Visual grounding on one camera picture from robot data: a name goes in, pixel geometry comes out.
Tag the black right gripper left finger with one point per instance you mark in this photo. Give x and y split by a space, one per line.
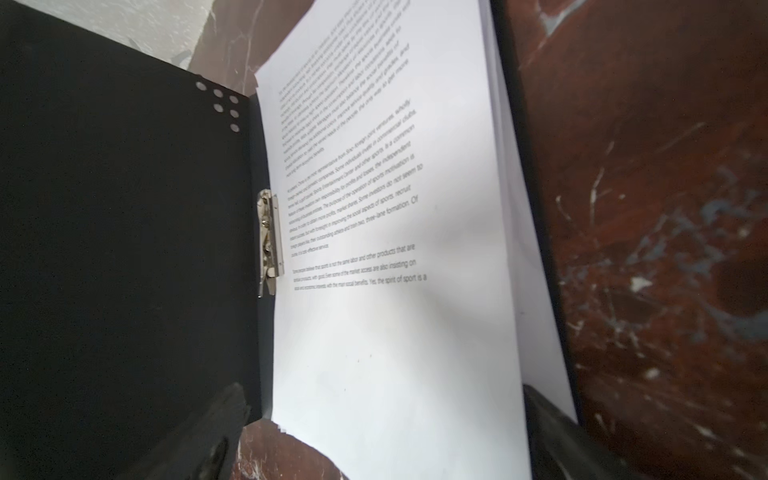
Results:
204 446

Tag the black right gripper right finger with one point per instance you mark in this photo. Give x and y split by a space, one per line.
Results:
560 449

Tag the silver folder clip mechanism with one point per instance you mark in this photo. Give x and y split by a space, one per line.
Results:
270 243

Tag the printed paper stack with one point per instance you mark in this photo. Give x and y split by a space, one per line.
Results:
413 307

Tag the black file folder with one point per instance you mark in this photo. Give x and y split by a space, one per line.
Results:
129 250

